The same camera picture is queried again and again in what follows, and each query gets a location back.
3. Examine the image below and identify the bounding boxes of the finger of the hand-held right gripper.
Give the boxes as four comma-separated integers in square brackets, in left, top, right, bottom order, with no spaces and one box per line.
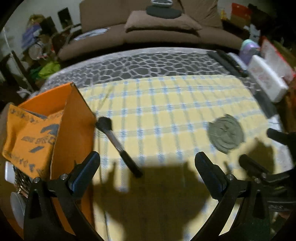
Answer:
[267,128,296,154]
[239,154,274,184]

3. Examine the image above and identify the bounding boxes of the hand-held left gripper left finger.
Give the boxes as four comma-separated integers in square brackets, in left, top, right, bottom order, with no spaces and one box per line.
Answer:
[23,151,103,241]

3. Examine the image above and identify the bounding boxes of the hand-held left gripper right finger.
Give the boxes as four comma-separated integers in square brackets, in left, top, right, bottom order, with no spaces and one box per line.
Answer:
[195,152,272,241]

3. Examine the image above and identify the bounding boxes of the grey round coaster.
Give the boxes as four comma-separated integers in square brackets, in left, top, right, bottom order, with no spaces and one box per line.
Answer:
[207,115,245,154]

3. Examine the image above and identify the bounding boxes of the black silver makeup brush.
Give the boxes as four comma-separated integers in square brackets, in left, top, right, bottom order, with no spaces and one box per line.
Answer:
[95,116,143,178]

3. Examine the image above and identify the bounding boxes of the orange cardboard box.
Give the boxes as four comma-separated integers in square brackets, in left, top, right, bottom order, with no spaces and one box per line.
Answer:
[5,82,97,241]

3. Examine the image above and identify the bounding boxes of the orange printed cloth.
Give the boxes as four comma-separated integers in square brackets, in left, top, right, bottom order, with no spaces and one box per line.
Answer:
[2,104,65,180]

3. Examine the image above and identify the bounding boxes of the black flat strip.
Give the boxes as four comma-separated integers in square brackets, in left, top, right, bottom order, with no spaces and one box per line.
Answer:
[252,89,278,117]

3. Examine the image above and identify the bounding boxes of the white rectangular box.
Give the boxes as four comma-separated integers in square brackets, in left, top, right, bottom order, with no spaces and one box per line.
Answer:
[247,55,289,103]

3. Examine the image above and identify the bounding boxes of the metal watch band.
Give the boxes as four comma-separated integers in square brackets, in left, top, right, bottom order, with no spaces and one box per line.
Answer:
[14,169,32,198]

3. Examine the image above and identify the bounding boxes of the white round dish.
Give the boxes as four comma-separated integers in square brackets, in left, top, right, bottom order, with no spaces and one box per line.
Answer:
[10,192,25,223]

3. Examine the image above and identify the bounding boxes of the red edged white package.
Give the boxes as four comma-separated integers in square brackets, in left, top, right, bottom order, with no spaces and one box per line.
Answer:
[261,37,295,81]

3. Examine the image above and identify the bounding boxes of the yellow plaid cloth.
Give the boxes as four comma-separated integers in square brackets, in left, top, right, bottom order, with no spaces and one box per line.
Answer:
[76,75,287,241]

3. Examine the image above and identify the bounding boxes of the black remote control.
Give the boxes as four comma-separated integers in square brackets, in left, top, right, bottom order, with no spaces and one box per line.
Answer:
[208,50,249,78]

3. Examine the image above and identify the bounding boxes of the purple round container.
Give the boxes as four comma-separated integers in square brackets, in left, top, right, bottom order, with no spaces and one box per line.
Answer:
[239,39,261,63]

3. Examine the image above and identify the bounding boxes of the green bag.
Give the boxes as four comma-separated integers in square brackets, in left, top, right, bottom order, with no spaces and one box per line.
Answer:
[38,61,61,79]

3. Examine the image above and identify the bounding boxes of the grey cobblestone pattern mat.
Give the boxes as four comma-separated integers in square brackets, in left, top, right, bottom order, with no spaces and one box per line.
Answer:
[39,47,278,116]

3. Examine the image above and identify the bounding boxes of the dark wooden chair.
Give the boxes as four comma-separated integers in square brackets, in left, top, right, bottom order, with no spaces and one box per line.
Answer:
[0,50,41,93]

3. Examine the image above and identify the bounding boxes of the red box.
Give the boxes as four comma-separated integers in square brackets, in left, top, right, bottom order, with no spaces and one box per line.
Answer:
[231,3,252,26]

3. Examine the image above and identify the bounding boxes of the papers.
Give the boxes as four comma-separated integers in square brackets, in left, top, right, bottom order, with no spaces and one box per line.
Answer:
[74,28,110,41]

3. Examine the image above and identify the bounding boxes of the brown sofa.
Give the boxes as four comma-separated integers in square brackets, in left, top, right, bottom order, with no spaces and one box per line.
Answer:
[58,0,245,61]

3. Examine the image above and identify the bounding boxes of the brown cushion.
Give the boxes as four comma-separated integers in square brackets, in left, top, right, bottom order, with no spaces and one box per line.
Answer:
[124,10,203,32]

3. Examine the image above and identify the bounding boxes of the black oval pad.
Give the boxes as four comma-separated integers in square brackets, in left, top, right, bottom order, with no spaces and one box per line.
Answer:
[146,5,183,19]

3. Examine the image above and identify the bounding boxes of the white round device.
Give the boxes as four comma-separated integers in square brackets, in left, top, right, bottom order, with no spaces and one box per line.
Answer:
[151,0,173,7]

